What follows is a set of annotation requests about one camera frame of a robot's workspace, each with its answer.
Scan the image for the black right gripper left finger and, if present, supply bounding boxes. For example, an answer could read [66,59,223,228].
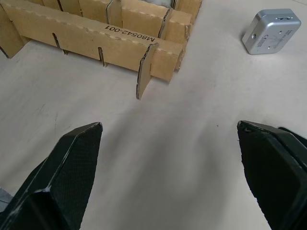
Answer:
[0,122,103,230]

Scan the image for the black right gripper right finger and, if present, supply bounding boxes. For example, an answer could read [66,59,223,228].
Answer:
[236,120,307,230]

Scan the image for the cardboard divider box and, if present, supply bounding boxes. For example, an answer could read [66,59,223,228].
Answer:
[0,0,202,100]

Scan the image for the small silver metal box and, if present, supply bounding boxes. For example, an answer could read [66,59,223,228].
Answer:
[241,9,302,55]

